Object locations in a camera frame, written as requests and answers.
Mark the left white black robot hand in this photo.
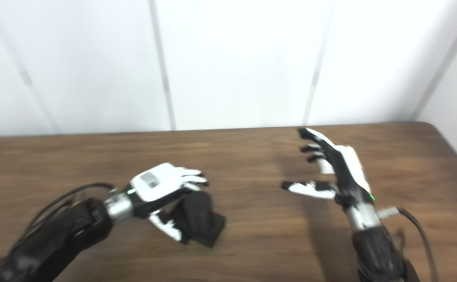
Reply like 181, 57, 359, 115
129, 162, 210, 243

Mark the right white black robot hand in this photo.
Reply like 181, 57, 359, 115
281, 127, 375, 208

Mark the white square piece with hole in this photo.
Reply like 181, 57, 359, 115
317, 158, 335, 175

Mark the black peg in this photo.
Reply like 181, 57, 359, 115
169, 191, 227, 249

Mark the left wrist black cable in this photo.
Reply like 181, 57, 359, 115
9, 182, 116, 251

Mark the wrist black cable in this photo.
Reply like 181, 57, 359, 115
377, 207, 439, 282
9, 182, 116, 251

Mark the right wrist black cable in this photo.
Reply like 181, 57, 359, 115
377, 207, 439, 282

